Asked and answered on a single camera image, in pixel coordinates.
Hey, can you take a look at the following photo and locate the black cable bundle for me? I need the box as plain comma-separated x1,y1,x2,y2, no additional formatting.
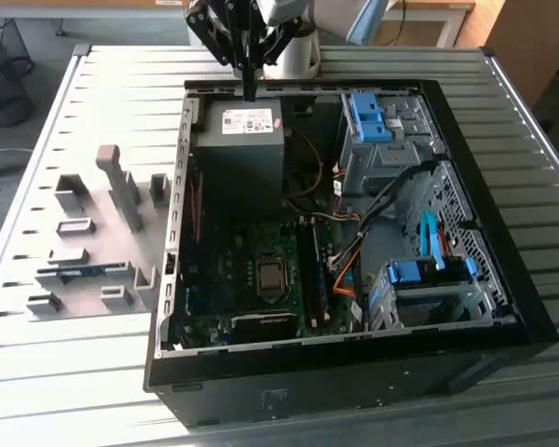
353,157,442,241

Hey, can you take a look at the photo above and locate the coloured power wire bundle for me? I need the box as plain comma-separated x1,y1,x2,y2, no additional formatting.
307,209,362,224

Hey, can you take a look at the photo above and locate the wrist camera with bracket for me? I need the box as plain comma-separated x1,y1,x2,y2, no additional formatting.
254,0,305,28

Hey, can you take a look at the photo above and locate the black graphics card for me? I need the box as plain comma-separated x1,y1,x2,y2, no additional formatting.
227,310,299,344

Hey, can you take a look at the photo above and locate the CPU socket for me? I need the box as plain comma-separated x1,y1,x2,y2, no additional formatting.
252,250,293,305

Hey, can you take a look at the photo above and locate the black RAM slot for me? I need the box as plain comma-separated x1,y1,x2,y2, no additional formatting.
293,217,319,330

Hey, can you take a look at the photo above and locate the light blue flat wire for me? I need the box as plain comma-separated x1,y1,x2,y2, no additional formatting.
420,210,446,270

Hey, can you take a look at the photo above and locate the grey power supply unit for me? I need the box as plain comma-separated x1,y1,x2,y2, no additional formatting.
189,98,288,220

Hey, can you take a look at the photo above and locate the small wood-topped white table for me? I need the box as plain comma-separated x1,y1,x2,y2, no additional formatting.
372,0,476,48

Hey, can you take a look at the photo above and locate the grey parts rack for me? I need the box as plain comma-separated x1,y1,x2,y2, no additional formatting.
25,143,171,322

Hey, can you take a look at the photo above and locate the silver CPU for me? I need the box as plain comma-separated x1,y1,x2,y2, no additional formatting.
259,263,285,290

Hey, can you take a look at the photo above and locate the thin orange wire loop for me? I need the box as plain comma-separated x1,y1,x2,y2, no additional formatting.
281,129,325,210

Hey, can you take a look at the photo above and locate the black mesh wastebasket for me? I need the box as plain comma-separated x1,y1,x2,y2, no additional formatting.
0,17,34,128

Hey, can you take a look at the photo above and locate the hard disk in blue carrier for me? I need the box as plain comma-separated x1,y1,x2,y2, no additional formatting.
385,258,479,290

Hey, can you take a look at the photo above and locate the blue RAM stick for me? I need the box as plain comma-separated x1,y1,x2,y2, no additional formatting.
50,264,122,280

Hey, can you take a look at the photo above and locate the brown wooden cabinet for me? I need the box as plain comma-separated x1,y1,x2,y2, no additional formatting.
456,0,559,108

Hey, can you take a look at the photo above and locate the long white-framed desk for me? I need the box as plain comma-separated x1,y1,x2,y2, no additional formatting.
0,0,201,47

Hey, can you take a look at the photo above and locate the green motherboard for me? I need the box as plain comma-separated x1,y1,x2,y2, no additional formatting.
181,216,355,348

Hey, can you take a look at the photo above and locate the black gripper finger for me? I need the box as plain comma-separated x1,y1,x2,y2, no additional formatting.
184,0,252,102
250,0,305,102

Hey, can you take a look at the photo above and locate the black open PC case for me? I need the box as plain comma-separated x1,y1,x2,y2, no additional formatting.
142,78,559,429

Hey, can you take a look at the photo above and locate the grey metal disk bay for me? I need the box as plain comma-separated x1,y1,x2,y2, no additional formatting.
365,267,499,330

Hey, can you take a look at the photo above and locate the orange flat wire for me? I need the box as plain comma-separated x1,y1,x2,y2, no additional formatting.
333,258,358,297

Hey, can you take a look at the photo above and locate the blue drive bay latch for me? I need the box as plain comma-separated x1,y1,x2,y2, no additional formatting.
348,92,393,143

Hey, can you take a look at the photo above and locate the grey metal drive cage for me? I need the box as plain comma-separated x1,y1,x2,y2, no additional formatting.
337,91,448,196

